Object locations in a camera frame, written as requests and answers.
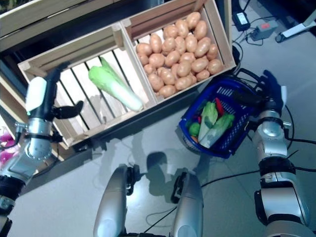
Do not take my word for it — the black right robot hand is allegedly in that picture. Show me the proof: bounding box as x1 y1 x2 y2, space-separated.
233 69 288 112

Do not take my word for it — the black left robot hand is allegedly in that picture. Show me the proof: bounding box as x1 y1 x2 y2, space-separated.
24 61 84 121

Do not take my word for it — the blue plastic shopping basket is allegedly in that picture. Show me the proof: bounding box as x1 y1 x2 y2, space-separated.
179 69 262 158

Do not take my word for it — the wooden slatted crate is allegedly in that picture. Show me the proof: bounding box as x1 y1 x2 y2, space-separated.
17 24 158 148
0 0 158 52
120 0 237 104

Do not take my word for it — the red chili pepper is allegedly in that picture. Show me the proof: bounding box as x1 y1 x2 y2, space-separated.
214 97 225 117

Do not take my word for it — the purple white turnip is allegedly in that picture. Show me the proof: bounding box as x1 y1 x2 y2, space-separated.
0 148 20 168
0 133 14 146

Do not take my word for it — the brown potato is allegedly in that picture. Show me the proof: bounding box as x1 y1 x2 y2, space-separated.
206 43 219 61
158 85 177 97
185 34 198 53
176 61 193 77
163 24 179 39
136 43 153 56
191 58 209 73
207 59 224 75
194 20 208 40
186 11 201 30
150 34 163 53
175 19 190 39
175 77 193 91
196 70 210 81
148 74 165 92
194 37 212 58

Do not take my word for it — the grey box with red button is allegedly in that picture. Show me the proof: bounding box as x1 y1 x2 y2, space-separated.
251 19 277 41

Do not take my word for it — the black power adapter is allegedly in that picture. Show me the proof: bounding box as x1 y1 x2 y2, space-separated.
236 11 250 27

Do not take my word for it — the green bell pepper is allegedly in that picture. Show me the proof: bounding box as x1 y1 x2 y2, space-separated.
189 122 201 136

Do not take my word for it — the wooden vegetable display shelf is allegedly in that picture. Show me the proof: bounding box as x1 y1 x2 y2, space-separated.
0 0 240 188

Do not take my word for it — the silver left robot leg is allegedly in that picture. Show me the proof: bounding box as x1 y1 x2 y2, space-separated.
93 164 140 237

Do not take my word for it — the silver robot leg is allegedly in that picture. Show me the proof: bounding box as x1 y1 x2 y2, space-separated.
93 164 140 237
170 169 204 237

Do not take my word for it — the silver right robot leg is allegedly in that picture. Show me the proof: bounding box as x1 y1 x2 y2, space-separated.
170 169 204 237

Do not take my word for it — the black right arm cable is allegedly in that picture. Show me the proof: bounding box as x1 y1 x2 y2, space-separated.
282 118 316 146

